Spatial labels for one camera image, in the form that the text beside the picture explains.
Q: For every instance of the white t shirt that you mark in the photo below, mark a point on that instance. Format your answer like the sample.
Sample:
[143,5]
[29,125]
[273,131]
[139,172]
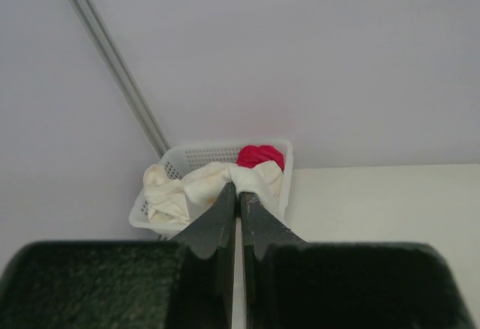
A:
[249,181]

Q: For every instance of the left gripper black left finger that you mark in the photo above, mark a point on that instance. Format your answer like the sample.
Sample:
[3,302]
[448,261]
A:
[204,297]

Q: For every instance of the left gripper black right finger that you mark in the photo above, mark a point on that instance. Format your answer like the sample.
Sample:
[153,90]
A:
[261,232]

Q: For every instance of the white plastic laundry basket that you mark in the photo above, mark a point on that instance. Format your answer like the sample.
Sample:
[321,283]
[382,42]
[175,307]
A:
[183,159]

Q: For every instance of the left aluminium frame post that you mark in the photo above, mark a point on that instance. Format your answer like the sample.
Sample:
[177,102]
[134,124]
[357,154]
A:
[106,46]

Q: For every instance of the cream clothes in basket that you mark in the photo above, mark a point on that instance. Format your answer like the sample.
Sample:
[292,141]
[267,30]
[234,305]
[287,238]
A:
[181,201]

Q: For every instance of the red garment in basket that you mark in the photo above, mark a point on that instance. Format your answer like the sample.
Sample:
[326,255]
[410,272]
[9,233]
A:
[252,155]

